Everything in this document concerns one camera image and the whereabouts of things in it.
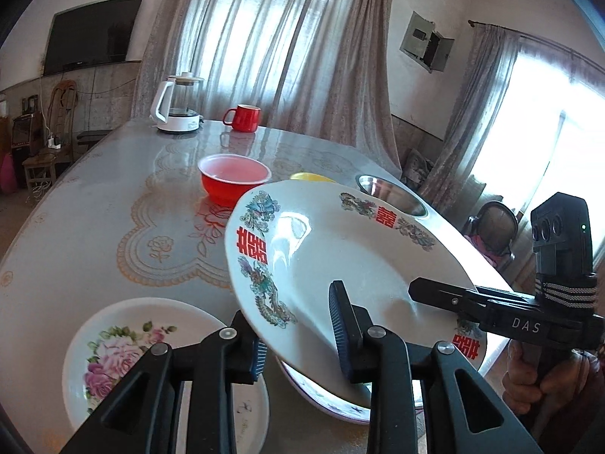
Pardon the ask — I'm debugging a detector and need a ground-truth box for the narrow beige lace curtain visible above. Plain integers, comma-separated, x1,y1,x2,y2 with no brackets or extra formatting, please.
416,21,521,199

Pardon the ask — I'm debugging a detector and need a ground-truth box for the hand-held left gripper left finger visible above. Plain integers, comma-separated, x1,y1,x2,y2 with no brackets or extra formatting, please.
59,309,270,454

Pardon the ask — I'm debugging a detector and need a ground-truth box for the printed bag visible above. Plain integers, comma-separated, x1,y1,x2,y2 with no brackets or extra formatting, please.
404,149,433,190

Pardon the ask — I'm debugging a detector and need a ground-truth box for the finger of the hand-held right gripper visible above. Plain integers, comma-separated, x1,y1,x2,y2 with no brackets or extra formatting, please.
409,278,490,322
475,285,537,302

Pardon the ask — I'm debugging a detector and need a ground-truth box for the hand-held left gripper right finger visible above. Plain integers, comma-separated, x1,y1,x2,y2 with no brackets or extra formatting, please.
328,280,544,454

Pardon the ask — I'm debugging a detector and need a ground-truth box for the stainless steel bowl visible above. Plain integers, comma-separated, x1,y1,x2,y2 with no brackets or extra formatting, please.
355,174,428,218

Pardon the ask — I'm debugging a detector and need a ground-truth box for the floral lace table mat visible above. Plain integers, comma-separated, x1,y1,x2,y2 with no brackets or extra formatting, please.
116,139,360,289

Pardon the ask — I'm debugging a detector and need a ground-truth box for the red plastic bowl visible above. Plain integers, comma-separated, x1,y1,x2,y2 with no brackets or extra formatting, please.
197,154,271,208

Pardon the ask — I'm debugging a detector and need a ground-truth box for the white plate with purple rim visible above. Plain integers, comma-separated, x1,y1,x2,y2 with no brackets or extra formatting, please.
279,359,424,424

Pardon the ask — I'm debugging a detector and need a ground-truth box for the dark chair with woven back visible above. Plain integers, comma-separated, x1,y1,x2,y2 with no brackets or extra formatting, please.
465,201,518,270

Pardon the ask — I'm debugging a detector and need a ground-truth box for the bright window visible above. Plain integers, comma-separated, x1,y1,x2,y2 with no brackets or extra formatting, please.
473,47,605,266

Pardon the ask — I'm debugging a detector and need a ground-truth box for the red mug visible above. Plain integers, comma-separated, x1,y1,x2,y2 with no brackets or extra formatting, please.
222,104,262,133

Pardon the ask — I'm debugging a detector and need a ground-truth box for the wide beige lace curtain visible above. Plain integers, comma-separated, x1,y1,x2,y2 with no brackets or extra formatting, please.
130,0,402,171

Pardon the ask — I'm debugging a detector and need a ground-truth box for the person's right hand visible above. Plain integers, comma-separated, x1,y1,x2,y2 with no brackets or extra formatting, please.
502,340,594,436

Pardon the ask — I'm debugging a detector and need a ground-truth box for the white rose print plate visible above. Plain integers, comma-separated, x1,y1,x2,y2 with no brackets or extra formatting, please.
61,297,270,445

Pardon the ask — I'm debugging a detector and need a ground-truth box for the large white dragon print plate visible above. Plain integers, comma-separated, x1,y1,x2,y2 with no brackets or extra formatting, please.
224,180,487,410

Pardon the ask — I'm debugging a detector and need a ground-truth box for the white glass electric kettle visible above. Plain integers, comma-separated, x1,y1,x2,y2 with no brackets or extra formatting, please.
150,72,205,134

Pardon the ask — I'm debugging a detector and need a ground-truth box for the yellow bowl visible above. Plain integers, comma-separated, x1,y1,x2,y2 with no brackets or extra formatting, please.
289,171,337,185

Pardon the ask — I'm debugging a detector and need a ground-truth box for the grey wall electrical box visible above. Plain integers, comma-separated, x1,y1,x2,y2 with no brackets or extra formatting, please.
399,11,455,74

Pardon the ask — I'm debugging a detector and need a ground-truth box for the red seat cushion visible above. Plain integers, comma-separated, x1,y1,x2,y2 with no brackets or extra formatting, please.
468,234,507,266

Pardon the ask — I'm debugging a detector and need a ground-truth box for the black wall television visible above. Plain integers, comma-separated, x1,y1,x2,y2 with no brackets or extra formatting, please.
42,0,145,76

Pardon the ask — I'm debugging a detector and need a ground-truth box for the light wooden chair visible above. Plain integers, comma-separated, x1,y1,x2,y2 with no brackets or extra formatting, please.
21,80,79,192

